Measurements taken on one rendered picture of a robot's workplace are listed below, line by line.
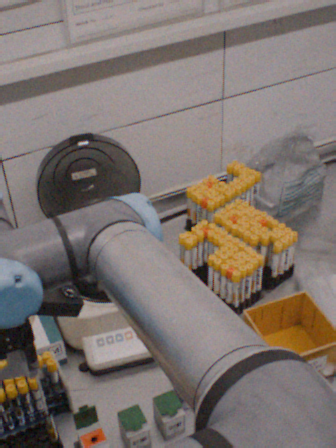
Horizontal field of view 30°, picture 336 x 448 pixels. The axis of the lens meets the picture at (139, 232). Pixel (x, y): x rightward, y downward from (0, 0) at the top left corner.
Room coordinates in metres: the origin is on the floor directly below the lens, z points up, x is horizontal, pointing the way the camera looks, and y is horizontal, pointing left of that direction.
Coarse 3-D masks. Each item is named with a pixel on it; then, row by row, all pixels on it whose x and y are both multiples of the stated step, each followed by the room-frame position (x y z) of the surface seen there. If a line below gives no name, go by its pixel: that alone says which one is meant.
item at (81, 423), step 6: (78, 408) 0.59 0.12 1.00; (84, 408) 0.59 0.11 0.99; (90, 408) 0.59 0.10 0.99; (72, 414) 0.58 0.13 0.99; (78, 414) 0.58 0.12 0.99; (84, 414) 0.58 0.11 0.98; (90, 414) 0.59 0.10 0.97; (96, 414) 0.59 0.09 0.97; (78, 420) 0.58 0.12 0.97; (84, 420) 0.58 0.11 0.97; (90, 420) 0.58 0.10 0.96; (96, 420) 0.59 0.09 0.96; (78, 426) 0.58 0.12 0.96; (84, 426) 0.58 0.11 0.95
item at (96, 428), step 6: (90, 426) 0.58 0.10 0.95; (96, 426) 0.58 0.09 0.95; (78, 432) 0.57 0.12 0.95; (84, 432) 0.57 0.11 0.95; (90, 432) 0.57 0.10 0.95; (96, 432) 0.57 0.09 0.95; (102, 432) 0.57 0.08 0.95; (78, 438) 0.57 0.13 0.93; (84, 438) 0.56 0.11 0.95; (90, 438) 0.56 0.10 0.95; (96, 438) 0.56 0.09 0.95; (102, 438) 0.56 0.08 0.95; (84, 444) 0.55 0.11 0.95; (90, 444) 0.55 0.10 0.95; (96, 444) 0.55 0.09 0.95; (102, 444) 0.55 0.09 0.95; (108, 444) 0.55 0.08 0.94
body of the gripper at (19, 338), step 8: (8, 328) 0.55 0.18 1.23; (16, 328) 0.56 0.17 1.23; (24, 328) 0.56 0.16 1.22; (0, 336) 0.55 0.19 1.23; (8, 336) 0.55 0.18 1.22; (16, 336) 0.56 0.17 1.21; (32, 336) 0.56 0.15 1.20; (0, 344) 0.55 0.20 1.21; (8, 344) 0.56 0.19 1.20; (16, 344) 0.56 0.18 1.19; (24, 344) 0.56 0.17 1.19; (0, 352) 0.55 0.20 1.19; (8, 352) 0.56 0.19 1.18
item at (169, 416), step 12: (156, 396) 0.63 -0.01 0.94; (168, 396) 0.63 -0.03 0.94; (156, 408) 0.62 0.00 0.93; (168, 408) 0.61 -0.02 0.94; (180, 408) 0.61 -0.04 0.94; (156, 420) 0.62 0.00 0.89; (168, 420) 0.59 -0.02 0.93; (180, 420) 0.60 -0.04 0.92; (168, 432) 0.59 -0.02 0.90; (180, 432) 0.60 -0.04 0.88
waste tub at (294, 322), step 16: (272, 304) 0.80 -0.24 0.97; (288, 304) 0.81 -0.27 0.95; (304, 304) 0.81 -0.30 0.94; (256, 320) 0.79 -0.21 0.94; (272, 320) 0.80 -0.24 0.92; (288, 320) 0.81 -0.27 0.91; (304, 320) 0.81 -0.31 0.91; (320, 320) 0.76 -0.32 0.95; (272, 336) 0.79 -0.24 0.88; (288, 336) 0.79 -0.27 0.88; (304, 336) 0.79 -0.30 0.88; (320, 336) 0.75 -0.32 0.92; (304, 352) 0.68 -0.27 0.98; (320, 352) 0.68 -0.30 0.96; (320, 368) 0.69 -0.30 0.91
